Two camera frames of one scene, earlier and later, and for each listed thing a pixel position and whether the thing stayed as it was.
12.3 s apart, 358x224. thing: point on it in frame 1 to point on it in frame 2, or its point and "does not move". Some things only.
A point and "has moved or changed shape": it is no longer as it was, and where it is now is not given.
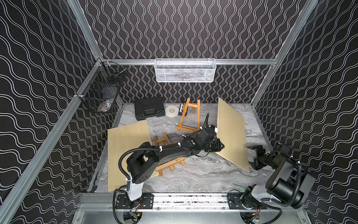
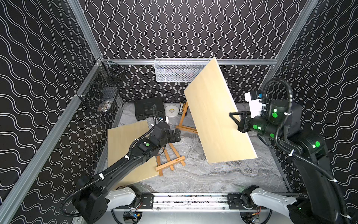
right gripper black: x=258 y=165 to x=244 y=124
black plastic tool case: x=149 y=107 does not move
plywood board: x=121 y=139 does not move
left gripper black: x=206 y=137 to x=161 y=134
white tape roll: x=171 y=111 does not move
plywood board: x=231 y=131 has moved or changed shape
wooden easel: x=165 y=140 does not move
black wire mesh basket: x=100 y=91 does not move
